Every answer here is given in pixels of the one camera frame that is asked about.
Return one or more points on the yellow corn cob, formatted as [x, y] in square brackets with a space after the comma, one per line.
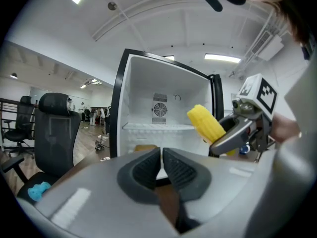
[205, 123]

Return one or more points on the dark wooden table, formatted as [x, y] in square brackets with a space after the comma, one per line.
[167, 202]

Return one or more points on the person's right forearm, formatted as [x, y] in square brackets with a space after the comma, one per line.
[284, 128]

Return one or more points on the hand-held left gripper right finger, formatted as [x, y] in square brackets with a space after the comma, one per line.
[223, 187]

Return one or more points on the black office chair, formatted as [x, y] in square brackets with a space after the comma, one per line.
[55, 133]
[21, 123]

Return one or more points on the yellow plastic tray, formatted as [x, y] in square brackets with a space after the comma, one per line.
[144, 147]

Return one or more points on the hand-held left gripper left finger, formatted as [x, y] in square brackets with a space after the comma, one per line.
[99, 195]

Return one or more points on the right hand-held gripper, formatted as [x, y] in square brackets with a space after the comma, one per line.
[262, 93]

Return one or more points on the white ceiling air conditioner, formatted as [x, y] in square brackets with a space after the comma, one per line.
[268, 46]

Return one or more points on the blue and white cup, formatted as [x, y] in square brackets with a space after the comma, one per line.
[244, 149]

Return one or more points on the white mini fridge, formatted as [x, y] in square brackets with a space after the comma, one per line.
[148, 83]

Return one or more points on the blue cloth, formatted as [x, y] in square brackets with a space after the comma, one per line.
[38, 192]

